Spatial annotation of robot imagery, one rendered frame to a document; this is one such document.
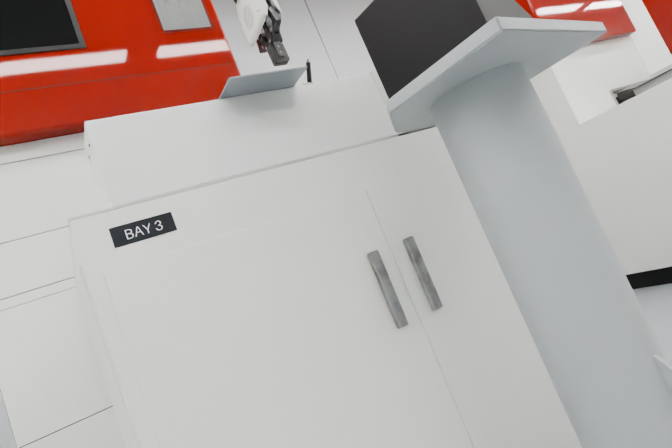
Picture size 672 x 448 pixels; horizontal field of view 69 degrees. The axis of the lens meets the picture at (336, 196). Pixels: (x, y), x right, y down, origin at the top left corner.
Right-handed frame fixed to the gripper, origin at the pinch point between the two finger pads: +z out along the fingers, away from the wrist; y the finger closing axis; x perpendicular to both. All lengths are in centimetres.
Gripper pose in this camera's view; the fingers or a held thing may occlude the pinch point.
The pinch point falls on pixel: (278, 54)
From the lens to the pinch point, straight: 103.3
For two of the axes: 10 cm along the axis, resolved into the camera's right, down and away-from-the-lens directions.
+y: 4.1, -3.6, -8.4
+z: 4.1, 8.9, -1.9
